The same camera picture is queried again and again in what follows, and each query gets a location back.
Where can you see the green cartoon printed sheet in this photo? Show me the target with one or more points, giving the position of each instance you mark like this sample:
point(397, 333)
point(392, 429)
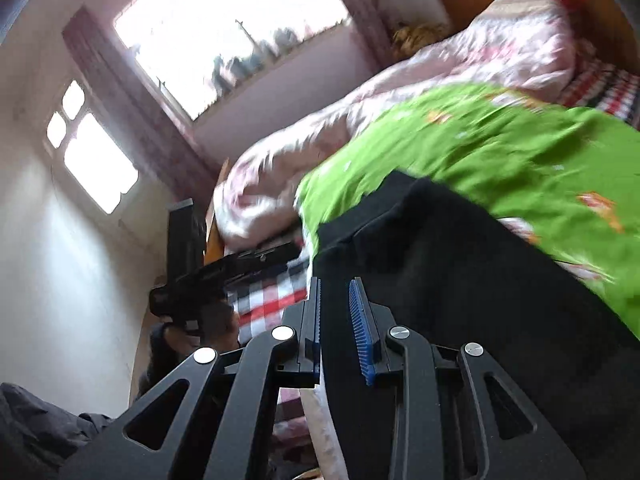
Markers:
point(475, 160)

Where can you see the wooden bed footboard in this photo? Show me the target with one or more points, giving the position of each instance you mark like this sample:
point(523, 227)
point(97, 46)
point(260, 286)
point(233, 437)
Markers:
point(216, 240)

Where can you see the pink floral curtain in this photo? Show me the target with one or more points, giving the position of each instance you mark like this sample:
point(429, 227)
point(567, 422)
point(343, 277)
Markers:
point(150, 120)
point(357, 5)

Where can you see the red checked bedsheet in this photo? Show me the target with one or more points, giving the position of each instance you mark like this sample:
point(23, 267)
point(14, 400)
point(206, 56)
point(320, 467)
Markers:
point(265, 305)

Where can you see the black pants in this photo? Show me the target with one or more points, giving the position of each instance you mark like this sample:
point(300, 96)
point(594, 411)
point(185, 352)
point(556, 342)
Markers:
point(475, 285)

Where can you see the person's left forearm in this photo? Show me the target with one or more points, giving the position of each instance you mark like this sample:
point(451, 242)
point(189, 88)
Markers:
point(159, 360)

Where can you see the person's left hand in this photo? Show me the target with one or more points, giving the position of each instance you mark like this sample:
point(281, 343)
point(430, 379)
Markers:
point(217, 322)

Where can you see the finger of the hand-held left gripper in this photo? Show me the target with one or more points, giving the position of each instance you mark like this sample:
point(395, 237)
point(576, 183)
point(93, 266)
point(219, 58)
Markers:
point(260, 259)

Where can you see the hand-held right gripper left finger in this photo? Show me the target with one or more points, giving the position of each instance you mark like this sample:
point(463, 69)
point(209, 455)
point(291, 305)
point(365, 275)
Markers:
point(315, 325)

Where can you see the pink fleece blanket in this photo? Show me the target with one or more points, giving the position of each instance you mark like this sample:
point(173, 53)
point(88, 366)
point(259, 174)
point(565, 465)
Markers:
point(300, 435)

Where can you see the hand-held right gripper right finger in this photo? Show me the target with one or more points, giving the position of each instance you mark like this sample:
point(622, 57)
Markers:
point(361, 330)

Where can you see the person's dark grey clothing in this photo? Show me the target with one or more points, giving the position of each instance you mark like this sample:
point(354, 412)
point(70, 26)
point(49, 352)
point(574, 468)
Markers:
point(40, 430)

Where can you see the pink floral quilt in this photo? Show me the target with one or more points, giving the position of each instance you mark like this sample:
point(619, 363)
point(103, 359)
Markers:
point(450, 70)

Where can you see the tiger print plush blanket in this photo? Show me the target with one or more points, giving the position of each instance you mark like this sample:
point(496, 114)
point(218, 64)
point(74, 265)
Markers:
point(417, 40)

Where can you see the large window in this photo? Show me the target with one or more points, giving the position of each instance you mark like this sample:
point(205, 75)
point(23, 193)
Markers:
point(215, 25)

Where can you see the plain wooden headboard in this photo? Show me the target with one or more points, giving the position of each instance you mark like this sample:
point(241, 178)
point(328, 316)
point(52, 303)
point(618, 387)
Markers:
point(460, 5)

